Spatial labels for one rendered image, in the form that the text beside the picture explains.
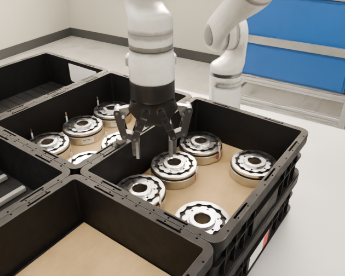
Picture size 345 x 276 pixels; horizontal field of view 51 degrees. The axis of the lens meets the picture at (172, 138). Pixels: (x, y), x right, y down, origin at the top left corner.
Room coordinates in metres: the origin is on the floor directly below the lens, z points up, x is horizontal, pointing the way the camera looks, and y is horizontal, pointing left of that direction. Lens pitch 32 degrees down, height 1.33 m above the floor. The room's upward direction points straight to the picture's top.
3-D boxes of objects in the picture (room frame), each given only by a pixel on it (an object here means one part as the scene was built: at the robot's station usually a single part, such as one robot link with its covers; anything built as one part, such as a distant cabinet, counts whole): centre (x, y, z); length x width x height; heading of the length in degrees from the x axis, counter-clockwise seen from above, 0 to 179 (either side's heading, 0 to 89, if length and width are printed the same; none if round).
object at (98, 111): (0.91, 0.17, 0.86); 0.10 x 0.10 x 0.01
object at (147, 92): (0.56, 0.03, 1.06); 0.08 x 0.08 x 0.09
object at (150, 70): (0.58, 0.04, 1.13); 0.11 x 0.09 x 0.06; 4
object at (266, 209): (0.60, -0.06, 0.87); 0.40 x 0.30 x 0.11; 144
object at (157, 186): (0.56, 0.06, 0.86); 0.10 x 0.10 x 0.01
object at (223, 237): (0.60, -0.06, 0.92); 0.40 x 0.30 x 0.02; 144
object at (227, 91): (0.98, -0.15, 0.85); 0.09 x 0.09 x 0.17; 51
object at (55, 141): (0.73, 0.30, 0.86); 0.05 x 0.05 x 0.01
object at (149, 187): (0.56, 0.06, 0.86); 0.05 x 0.05 x 0.01
